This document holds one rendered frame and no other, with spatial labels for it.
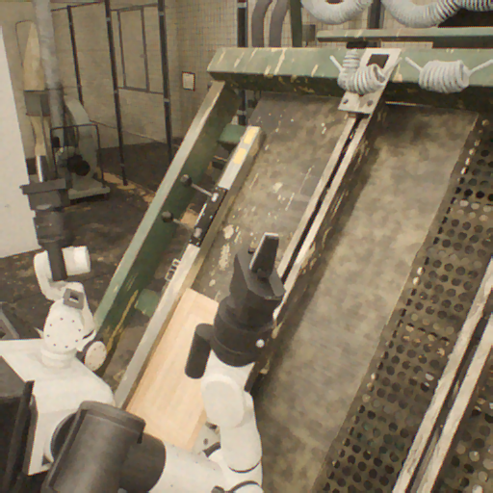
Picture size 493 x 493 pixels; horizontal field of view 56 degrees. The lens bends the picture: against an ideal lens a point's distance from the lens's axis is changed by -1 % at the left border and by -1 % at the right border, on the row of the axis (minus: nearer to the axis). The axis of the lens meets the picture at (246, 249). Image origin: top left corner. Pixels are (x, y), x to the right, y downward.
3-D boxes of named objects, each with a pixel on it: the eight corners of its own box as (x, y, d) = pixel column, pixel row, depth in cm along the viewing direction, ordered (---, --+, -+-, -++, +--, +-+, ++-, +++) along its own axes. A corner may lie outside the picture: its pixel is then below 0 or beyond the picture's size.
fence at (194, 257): (119, 403, 142) (110, 402, 139) (254, 132, 152) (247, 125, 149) (129, 411, 139) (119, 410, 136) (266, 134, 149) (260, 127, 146)
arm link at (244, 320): (237, 296, 60) (217, 361, 66) (305, 300, 63) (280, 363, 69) (221, 243, 71) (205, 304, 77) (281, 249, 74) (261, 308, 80)
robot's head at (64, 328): (37, 359, 80) (48, 311, 79) (42, 338, 89) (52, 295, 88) (76, 365, 82) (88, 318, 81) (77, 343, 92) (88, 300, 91)
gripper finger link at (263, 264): (282, 235, 64) (270, 272, 67) (261, 232, 63) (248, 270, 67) (286, 242, 63) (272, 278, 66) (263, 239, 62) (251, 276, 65)
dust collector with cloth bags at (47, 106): (28, 186, 683) (-3, 20, 595) (75, 178, 723) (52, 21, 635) (58, 210, 584) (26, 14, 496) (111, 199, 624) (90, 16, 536)
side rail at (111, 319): (93, 370, 163) (67, 365, 154) (231, 98, 174) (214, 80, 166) (102, 377, 159) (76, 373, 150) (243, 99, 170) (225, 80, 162)
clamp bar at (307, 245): (193, 466, 120) (124, 466, 102) (378, 73, 133) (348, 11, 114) (220, 489, 114) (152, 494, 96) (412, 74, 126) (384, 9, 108)
